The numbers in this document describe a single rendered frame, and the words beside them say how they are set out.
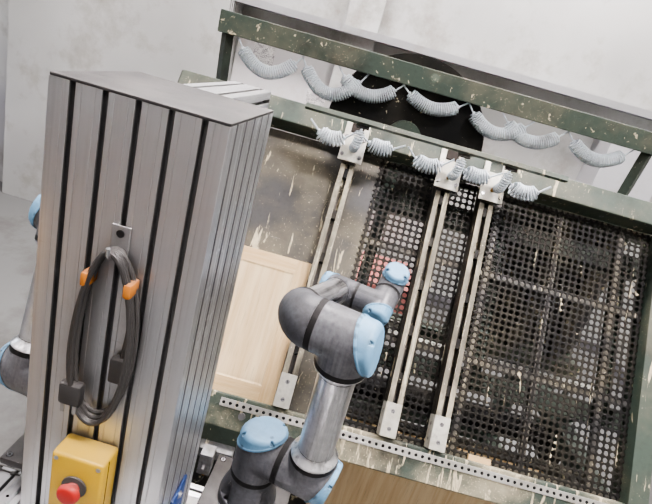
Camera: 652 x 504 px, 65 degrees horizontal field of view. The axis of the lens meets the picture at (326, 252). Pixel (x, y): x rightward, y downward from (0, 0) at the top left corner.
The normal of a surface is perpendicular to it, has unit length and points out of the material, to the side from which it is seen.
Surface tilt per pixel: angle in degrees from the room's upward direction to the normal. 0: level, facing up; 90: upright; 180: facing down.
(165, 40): 90
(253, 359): 56
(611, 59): 90
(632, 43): 90
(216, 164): 90
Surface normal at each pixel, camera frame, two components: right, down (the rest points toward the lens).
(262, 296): 0.07, -0.22
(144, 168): -0.13, 0.33
